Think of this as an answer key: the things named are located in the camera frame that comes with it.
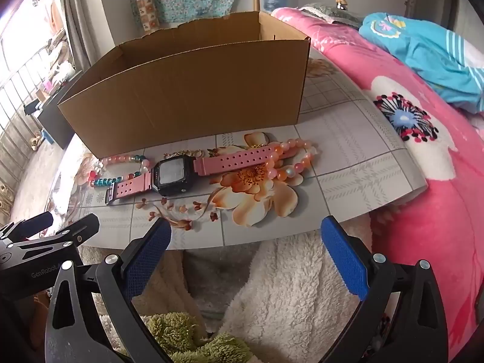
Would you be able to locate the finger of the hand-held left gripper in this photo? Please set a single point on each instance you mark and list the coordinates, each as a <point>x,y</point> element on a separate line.
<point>81,228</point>
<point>32,224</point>

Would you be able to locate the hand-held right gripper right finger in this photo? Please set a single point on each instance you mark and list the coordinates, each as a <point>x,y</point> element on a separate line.
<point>344,259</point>

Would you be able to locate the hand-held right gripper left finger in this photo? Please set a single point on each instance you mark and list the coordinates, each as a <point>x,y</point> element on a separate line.
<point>147,259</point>

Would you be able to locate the brown cardboard box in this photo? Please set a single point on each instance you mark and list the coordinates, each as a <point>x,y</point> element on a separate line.
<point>189,94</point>

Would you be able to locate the white fleece blanket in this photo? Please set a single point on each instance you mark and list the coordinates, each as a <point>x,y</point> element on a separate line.
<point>287,302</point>

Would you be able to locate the green shaggy towel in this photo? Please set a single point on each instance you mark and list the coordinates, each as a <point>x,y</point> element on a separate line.
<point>174,329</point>

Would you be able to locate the dark low cabinet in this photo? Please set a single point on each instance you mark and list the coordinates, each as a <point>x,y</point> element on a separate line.
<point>53,121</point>

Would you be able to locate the pink floral blanket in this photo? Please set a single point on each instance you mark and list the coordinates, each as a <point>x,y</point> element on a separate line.
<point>435,204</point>

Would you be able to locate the floral plaid table cover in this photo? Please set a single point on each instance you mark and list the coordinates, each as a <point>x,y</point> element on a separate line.
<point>340,151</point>

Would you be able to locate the metal window railing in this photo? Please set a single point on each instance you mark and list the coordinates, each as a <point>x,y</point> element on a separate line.
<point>15,83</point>

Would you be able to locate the grey curtain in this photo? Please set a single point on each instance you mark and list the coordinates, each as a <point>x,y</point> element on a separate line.
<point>83,26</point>

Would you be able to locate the blue striped garment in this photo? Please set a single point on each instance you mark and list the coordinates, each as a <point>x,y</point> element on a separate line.
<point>423,53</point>

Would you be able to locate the patterned wrapping paper roll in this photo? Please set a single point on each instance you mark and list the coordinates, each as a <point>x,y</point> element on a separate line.
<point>147,13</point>

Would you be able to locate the green lace-edged pillow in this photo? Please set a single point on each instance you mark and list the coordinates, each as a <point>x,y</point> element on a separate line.
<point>329,13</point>

